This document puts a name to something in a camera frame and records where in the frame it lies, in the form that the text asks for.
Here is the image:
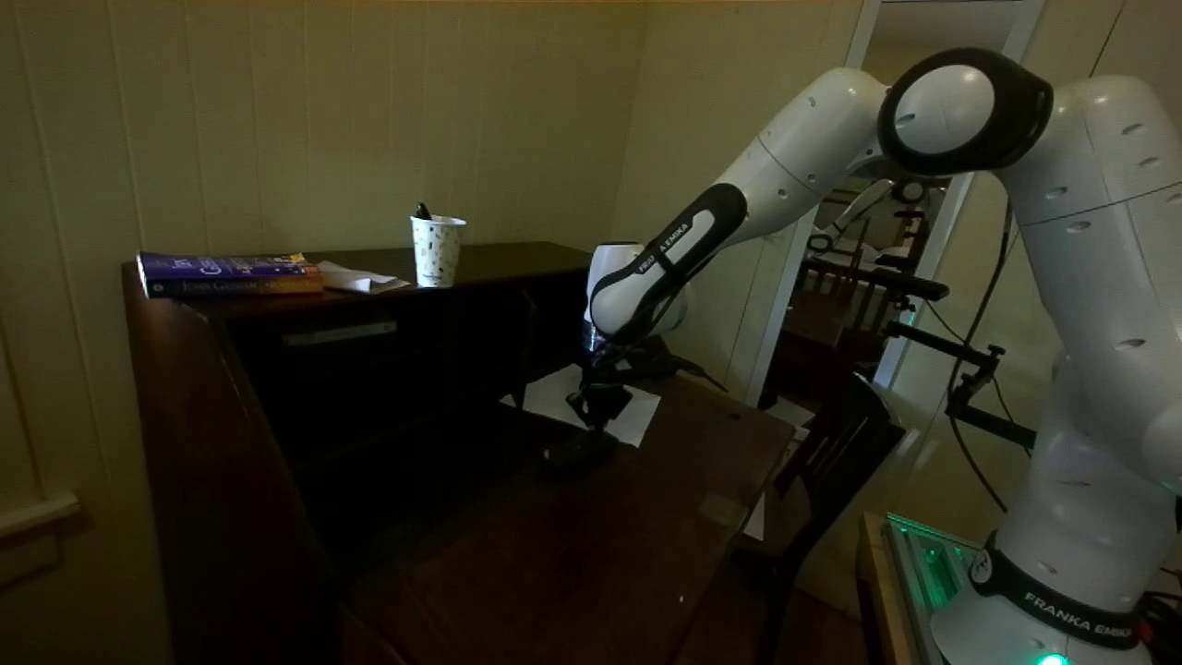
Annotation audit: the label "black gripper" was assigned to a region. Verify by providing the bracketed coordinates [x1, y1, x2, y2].
[564, 337, 670, 428]

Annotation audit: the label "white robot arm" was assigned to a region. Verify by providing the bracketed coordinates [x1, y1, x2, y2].
[589, 48, 1182, 665]

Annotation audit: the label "white paper sheet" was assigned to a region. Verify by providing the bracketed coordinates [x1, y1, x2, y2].
[525, 366, 661, 448]

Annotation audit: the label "white paper cup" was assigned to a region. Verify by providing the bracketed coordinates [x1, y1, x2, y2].
[411, 213, 467, 288]

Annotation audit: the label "dark wooden chair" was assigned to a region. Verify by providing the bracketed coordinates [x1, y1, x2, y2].
[747, 373, 904, 665]

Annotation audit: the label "dark wooden desk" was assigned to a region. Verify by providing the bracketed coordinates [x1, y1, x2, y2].
[123, 240, 788, 665]

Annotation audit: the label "white papers on desk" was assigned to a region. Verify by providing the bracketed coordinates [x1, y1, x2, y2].
[316, 263, 411, 295]

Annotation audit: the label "blue book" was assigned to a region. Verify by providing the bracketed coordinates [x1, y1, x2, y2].
[134, 251, 321, 295]

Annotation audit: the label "black camera stand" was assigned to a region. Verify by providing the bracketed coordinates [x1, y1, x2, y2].
[799, 254, 1043, 449]

